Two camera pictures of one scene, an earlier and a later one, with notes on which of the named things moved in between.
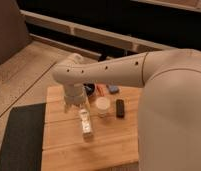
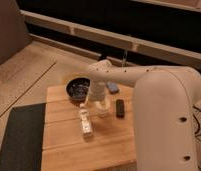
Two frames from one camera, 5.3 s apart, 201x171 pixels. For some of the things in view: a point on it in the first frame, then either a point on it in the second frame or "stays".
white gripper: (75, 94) → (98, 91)
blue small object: (113, 88) stays
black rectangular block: (120, 108) stays
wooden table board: (115, 126) stays
